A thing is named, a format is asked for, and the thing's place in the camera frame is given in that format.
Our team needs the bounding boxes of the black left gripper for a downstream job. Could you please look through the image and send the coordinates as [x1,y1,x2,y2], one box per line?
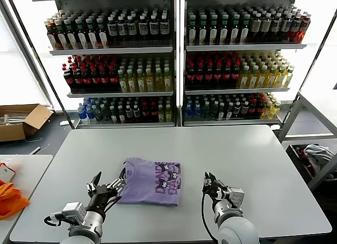
[86,168,127,212]

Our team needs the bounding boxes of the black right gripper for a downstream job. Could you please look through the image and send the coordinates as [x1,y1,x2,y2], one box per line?
[202,171,229,202]

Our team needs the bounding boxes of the purple printed t-shirt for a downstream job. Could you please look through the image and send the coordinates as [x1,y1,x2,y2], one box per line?
[115,157,182,207]

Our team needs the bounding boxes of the green tinted water bottle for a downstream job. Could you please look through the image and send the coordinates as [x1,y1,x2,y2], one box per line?
[102,105,112,124]
[202,101,211,120]
[94,105,105,124]
[210,101,220,120]

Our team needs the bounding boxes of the cola bottle red cap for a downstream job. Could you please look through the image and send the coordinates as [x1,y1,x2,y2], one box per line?
[249,98,258,120]
[99,66,110,92]
[195,62,205,87]
[141,101,151,123]
[81,66,92,91]
[90,66,102,92]
[150,101,158,123]
[256,98,266,120]
[63,64,76,91]
[231,61,242,87]
[213,62,224,87]
[108,66,119,92]
[222,62,233,87]
[186,62,196,87]
[72,66,84,91]
[204,62,214,87]

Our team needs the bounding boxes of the yellow tea bottle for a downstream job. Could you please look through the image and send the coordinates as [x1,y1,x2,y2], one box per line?
[239,65,250,89]
[154,67,165,92]
[117,69,128,93]
[283,65,295,88]
[257,65,269,89]
[145,68,155,93]
[248,65,260,89]
[266,65,279,88]
[262,101,273,120]
[157,104,166,123]
[164,104,173,123]
[136,68,147,93]
[275,65,287,88]
[163,67,174,92]
[126,68,137,93]
[271,100,282,119]

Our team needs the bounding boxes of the black storage crate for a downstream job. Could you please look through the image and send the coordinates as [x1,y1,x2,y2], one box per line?
[285,143,337,186]

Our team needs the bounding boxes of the open brown cardboard box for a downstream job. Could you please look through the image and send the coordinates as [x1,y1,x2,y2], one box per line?
[0,104,54,142]

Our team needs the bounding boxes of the orange cloth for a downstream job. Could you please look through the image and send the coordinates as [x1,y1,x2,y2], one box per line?
[0,161,30,220]

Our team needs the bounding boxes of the red cloth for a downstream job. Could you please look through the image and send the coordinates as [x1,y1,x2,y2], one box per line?
[294,146,316,176]

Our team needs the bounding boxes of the small white box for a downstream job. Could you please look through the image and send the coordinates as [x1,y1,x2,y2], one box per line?
[0,164,16,182]

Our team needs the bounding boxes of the crumpled grey cloth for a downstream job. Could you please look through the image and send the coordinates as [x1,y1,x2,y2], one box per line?
[303,144,335,171]

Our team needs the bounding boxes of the white packing strips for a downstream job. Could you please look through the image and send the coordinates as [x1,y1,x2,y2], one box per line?
[0,111,28,126]

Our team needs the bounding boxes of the grey metal bottle shelf unit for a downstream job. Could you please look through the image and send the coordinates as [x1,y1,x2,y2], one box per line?
[179,0,326,127]
[28,0,177,129]

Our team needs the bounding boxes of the dark bottle green cap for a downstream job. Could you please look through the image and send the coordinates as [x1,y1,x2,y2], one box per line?
[240,14,251,44]
[198,14,209,45]
[230,14,240,45]
[75,17,87,49]
[188,14,198,45]
[96,16,108,48]
[219,14,230,45]
[65,18,77,49]
[86,17,98,49]
[55,19,68,50]
[209,14,219,45]

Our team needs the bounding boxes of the red tea bottle white label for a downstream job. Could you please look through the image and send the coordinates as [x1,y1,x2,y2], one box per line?
[46,21,58,50]

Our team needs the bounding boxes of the dark bottle beige label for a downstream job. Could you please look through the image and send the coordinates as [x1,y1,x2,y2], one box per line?
[260,12,273,43]
[250,13,262,43]

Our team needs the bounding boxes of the red drink bottle white cap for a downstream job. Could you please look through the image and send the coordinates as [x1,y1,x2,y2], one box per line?
[289,12,303,42]
[299,12,312,44]

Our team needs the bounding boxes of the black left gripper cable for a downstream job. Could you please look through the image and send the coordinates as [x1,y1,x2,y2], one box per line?
[105,195,122,210]

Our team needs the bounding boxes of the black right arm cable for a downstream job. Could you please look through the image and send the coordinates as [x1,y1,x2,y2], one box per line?
[201,187,219,241]

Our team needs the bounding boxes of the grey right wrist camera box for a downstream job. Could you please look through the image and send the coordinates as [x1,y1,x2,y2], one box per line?
[226,187,245,210]

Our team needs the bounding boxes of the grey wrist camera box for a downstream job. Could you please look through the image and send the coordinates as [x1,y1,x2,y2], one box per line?
[51,201,87,225]
[226,187,245,210]

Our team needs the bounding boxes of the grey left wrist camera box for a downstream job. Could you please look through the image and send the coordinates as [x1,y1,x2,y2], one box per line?
[51,201,87,225]

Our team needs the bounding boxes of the black left camera cable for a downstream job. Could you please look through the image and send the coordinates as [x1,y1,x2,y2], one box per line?
[43,215,63,227]

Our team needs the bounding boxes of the grey metal rack frame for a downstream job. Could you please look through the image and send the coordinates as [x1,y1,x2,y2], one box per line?
[277,90,337,192]

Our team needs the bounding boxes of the black slanted frame post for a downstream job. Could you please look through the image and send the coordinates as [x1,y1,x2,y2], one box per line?
[5,0,76,129]

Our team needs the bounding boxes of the grey slanted frame post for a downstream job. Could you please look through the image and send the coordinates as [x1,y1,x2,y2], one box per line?
[0,0,55,110]

